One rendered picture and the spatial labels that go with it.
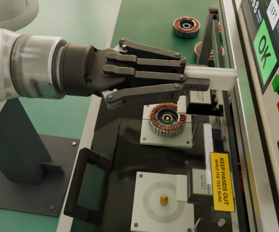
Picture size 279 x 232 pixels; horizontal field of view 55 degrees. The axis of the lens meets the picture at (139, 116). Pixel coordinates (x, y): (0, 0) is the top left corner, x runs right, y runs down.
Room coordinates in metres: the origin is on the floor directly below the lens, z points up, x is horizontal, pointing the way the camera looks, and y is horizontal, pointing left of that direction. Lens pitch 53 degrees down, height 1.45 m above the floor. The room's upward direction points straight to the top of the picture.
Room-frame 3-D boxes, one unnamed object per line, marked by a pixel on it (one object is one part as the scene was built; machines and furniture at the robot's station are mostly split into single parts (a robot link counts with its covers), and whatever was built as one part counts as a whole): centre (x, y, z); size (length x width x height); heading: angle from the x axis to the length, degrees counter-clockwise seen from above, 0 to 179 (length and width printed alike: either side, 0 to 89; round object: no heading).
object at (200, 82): (0.25, -0.07, 1.18); 0.05 x 0.03 x 0.01; 84
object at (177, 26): (0.98, -0.20, 0.77); 0.11 x 0.11 x 0.04
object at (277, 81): (0.26, -0.19, 1.18); 0.02 x 0.01 x 0.02; 175
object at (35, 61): (0.29, 0.13, 1.18); 0.09 x 0.06 x 0.09; 174
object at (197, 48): (0.82, -0.27, 0.77); 0.11 x 0.11 x 0.04
